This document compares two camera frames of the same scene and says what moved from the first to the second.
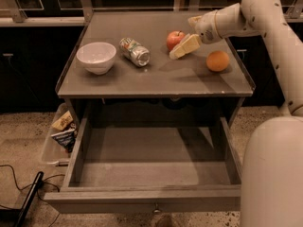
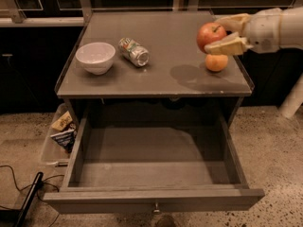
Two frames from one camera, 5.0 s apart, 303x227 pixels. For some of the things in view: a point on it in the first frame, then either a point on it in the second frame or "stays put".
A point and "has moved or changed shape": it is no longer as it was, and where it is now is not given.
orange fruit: [218, 61] stays put
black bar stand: [24, 214] stays put
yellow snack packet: [62, 120] stays put
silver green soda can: [133, 50] stays put
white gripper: [205, 29] to [263, 29]
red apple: [173, 39] has moved or changed shape
